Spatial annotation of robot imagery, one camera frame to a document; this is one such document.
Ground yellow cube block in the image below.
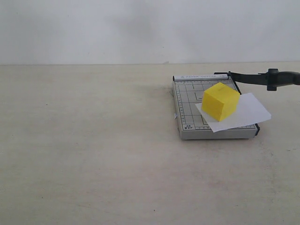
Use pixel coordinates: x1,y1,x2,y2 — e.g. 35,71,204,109
201,82,240,121

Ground grey paper cutter base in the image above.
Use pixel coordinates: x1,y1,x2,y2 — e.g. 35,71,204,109
172,73,260,140

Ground white paper sheet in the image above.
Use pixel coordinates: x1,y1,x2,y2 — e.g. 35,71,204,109
195,93,271,133

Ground black cutter blade arm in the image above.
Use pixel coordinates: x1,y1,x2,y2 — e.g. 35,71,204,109
214,68,300,91

